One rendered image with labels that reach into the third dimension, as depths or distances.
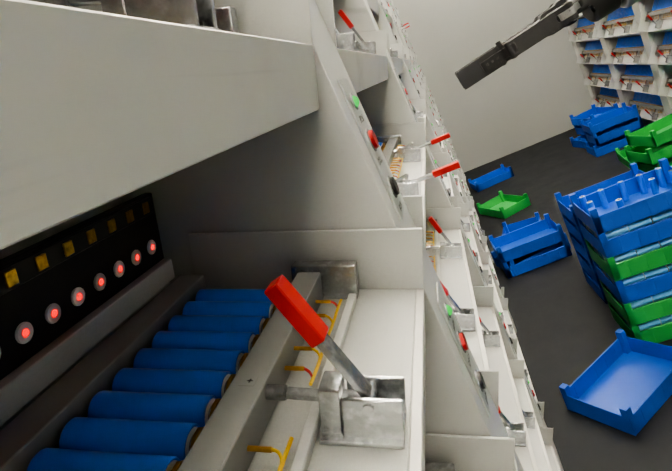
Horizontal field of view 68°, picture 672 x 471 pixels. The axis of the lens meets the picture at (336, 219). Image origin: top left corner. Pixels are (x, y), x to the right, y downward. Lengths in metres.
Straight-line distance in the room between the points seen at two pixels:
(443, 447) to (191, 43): 0.39
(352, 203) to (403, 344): 0.12
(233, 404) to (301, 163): 0.19
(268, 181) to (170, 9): 0.20
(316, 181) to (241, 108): 0.17
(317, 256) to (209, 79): 0.23
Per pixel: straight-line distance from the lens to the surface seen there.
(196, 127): 0.18
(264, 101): 0.25
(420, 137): 1.07
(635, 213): 1.65
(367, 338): 0.33
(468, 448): 0.48
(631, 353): 1.81
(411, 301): 0.38
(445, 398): 0.45
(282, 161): 0.38
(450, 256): 0.96
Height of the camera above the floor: 1.06
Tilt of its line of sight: 12 degrees down
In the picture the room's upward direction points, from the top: 26 degrees counter-clockwise
